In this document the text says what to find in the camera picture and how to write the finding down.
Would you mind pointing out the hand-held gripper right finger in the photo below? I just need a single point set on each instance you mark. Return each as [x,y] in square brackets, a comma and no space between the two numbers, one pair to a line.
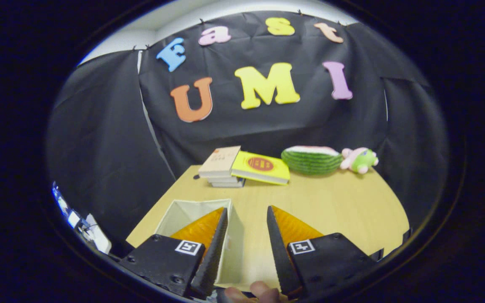
[278,261]

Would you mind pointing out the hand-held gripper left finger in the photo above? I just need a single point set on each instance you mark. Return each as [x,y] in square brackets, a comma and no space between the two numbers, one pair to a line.
[213,261]

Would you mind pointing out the beige fabric storage box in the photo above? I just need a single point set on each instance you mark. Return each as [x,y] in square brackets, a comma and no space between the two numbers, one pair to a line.
[236,252]

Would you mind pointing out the grey book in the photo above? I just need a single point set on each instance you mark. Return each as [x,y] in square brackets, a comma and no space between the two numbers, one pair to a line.
[227,184]
[223,179]

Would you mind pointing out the yellow book with red circle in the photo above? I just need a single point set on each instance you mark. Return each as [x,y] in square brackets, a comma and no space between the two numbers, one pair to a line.
[261,166]

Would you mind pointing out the beige book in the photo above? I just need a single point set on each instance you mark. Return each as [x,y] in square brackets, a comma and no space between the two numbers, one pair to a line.
[221,162]

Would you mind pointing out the watermelon slice plush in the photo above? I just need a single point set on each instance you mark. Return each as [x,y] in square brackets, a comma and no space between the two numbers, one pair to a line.
[312,162]

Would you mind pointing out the white side desk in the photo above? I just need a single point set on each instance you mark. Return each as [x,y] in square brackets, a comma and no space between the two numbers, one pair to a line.
[98,235]

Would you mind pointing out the pink and green plush toy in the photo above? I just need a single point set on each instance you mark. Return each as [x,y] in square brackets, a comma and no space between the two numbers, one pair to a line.
[362,160]

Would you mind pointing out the computer monitor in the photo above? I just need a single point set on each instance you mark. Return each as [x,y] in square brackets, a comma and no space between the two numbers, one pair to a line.
[67,210]

